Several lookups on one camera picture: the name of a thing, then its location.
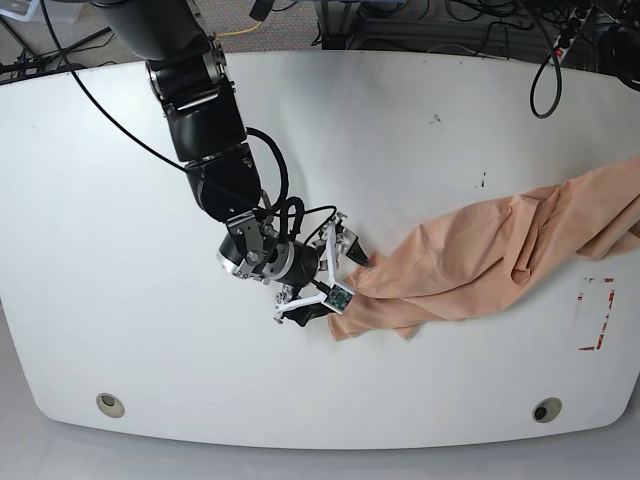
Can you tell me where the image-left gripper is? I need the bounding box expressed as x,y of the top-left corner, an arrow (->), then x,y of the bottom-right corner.
282,230 -> 369,328

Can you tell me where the peach T-shirt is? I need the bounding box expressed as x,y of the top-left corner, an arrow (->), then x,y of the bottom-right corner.
328,157 -> 639,341

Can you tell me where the red tape rectangle marking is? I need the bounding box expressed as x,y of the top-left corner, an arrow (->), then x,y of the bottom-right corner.
571,277 -> 617,351

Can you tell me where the white power strip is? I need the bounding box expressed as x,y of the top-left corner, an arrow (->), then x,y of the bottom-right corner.
551,0 -> 594,65

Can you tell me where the black tripod stand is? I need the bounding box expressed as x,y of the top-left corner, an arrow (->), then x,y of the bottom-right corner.
1,21 -> 115,85

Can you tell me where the clear plastic storage box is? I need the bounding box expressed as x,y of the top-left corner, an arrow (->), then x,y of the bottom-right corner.
0,0 -> 40,23

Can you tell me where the image-left white wrist camera mount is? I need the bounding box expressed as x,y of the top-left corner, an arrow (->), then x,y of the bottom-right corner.
274,211 -> 354,323

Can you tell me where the left table cable grommet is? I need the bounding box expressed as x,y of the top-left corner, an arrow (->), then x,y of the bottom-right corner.
96,393 -> 125,419

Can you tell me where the table cable grommet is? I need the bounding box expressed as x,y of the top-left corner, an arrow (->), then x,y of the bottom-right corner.
96,393 -> 125,419
532,397 -> 563,424

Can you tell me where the right table cable grommet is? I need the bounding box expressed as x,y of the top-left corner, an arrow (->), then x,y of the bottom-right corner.
532,397 -> 563,424

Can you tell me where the yellow cable on floor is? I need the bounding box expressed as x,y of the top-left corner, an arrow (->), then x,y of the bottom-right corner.
214,17 -> 261,39

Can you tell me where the image-right arm black cable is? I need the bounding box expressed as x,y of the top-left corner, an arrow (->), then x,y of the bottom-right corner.
529,0 -> 596,120

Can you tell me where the image-left arm black cable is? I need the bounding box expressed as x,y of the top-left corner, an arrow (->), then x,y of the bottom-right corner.
39,0 -> 341,241

